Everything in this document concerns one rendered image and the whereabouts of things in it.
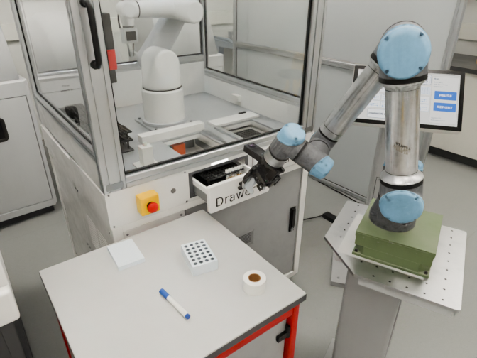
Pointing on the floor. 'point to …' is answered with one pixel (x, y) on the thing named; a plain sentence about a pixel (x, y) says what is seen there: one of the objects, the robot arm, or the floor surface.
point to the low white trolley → (272, 294)
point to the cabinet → (294, 187)
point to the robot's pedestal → (363, 312)
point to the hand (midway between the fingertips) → (248, 184)
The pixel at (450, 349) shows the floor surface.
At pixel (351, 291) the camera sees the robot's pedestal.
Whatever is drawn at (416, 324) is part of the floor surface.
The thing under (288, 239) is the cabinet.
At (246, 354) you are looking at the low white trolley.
